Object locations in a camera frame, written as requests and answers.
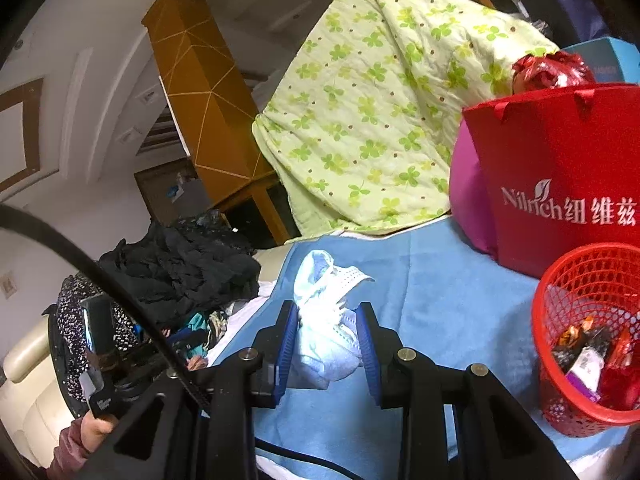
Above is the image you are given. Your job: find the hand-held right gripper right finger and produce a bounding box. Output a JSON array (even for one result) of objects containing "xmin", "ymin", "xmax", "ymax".
[{"xmin": 354, "ymin": 301, "xmax": 581, "ymax": 480}]

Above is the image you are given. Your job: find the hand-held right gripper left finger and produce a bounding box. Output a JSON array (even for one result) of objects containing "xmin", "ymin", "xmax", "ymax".
[{"xmin": 87, "ymin": 301, "xmax": 300, "ymax": 480}]

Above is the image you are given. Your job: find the white blue face mask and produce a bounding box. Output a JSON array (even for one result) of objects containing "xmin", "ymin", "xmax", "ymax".
[{"xmin": 292, "ymin": 251, "xmax": 376, "ymax": 391}]

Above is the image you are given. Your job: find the red mesh plastic basket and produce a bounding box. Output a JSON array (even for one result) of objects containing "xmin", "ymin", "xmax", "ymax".
[{"xmin": 531, "ymin": 242, "xmax": 640, "ymax": 438}]

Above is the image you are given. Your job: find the person's left forearm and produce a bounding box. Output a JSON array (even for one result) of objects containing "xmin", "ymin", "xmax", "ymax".
[{"xmin": 47, "ymin": 420, "xmax": 101, "ymax": 480}]

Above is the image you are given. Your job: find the person's left hand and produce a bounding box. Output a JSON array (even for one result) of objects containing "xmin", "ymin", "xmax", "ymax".
[{"xmin": 80, "ymin": 411, "xmax": 122, "ymax": 449}]

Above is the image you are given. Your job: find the black white knit garment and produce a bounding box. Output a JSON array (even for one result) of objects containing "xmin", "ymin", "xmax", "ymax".
[{"xmin": 47, "ymin": 272, "xmax": 146, "ymax": 418}]

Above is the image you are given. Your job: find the pale pink sheet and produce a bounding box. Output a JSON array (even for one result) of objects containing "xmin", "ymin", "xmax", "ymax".
[{"xmin": 205, "ymin": 280, "xmax": 281, "ymax": 366}]

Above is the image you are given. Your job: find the blue blanket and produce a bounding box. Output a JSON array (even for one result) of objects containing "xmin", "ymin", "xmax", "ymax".
[{"xmin": 215, "ymin": 220, "xmax": 640, "ymax": 480}]

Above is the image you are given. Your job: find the teal cloth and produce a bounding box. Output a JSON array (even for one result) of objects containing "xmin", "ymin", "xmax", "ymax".
[{"xmin": 180, "ymin": 312, "xmax": 211, "ymax": 346}]

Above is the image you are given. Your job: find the cream leather sofa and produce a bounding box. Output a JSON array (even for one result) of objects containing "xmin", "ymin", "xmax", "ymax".
[{"xmin": 0, "ymin": 310, "xmax": 96, "ymax": 466}]

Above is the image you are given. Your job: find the black clothing pile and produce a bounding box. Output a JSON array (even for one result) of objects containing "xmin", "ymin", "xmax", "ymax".
[{"xmin": 97, "ymin": 212, "xmax": 261, "ymax": 331}]

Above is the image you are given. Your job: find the magenta pillow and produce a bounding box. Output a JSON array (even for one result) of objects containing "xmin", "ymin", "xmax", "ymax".
[{"xmin": 448, "ymin": 120, "xmax": 501, "ymax": 261}]

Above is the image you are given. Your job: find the orange snack wrapper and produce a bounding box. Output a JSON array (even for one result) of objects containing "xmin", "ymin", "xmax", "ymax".
[{"xmin": 552, "ymin": 316, "xmax": 612, "ymax": 373}]

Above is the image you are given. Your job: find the white purple packet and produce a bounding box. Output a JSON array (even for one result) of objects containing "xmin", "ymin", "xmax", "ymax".
[{"xmin": 565, "ymin": 349, "xmax": 606, "ymax": 403}]

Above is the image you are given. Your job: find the green clover print quilt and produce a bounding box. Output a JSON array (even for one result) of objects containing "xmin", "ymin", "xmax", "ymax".
[{"xmin": 251, "ymin": 0, "xmax": 561, "ymax": 237}]

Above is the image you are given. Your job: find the orange wooden cabinet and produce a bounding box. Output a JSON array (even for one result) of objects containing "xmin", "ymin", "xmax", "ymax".
[{"xmin": 141, "ymin": 0, "xmax": 296, "ymax": 246}]

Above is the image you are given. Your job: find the red paper bag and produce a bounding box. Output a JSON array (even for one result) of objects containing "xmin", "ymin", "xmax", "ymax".
[{"xmin": 462, "ymin": 82, "xmax": 640, "ymax": 281}]

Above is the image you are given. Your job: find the red foil wrapper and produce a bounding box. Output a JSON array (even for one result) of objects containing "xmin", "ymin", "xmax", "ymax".
[{"xmin": 511, "ymin": 51, "xmax": 596, "ymax": 93}]

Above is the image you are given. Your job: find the light blue box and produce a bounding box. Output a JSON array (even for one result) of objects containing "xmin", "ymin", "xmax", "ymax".
[{"xmin": 560, "ymin": 36, "xmax": 640, "ymax": 86}]

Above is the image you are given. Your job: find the dark blue cloth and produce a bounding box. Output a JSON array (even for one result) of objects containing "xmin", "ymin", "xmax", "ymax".
[{"xmin": 520, "ymin": 0, "xmax": 626, "ymax": 46}]

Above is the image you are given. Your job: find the black cable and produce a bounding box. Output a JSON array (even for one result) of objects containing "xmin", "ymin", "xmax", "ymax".
[
  {"xmin": 0, "ymin": 205, "xmax": 216, "ymax": 411},
  {"xmin": 252, "ymin": 437, "xmax": 361, "ymax": 480}
]

